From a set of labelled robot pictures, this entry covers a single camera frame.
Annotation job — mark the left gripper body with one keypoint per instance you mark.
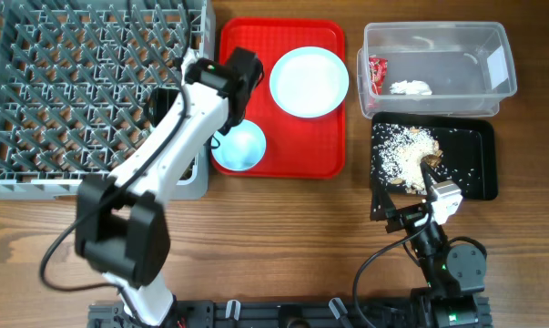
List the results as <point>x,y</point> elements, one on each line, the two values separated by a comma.
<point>237,121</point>

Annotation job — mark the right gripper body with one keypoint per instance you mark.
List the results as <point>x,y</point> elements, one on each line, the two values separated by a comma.
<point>405,219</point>

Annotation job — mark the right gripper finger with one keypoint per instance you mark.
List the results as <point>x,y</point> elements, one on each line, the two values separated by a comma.
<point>382,208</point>
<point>430,178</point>

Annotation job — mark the food scraps and rice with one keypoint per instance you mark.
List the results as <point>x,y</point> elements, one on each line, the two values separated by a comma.
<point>399,150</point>

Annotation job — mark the light blue bowl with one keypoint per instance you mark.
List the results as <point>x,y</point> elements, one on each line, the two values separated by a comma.
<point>241,149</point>

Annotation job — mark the light blue plate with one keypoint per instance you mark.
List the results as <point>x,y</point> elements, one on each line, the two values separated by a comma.
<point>309,82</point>

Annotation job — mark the white napkin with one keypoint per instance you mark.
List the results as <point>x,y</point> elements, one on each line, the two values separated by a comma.
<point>411,88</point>

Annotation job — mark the red snack wrapper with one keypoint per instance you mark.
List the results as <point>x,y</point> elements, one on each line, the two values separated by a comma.
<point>378,71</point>

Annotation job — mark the green bowl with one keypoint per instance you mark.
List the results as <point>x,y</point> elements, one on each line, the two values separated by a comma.
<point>158,104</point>

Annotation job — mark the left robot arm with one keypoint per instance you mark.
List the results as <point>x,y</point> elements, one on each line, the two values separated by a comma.
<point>121,229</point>

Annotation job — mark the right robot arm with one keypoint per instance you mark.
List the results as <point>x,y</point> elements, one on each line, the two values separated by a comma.
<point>454,269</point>

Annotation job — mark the black waste tray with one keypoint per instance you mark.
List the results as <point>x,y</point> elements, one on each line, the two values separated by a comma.
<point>487,187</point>

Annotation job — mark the grey dishwasher rack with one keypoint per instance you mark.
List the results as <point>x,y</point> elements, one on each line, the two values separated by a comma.
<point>75,77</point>

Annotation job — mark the red serving tray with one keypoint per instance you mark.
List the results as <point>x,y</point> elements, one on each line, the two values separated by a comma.
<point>302,148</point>

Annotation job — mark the clear plastic bin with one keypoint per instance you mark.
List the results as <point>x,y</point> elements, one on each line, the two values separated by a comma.
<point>468,65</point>

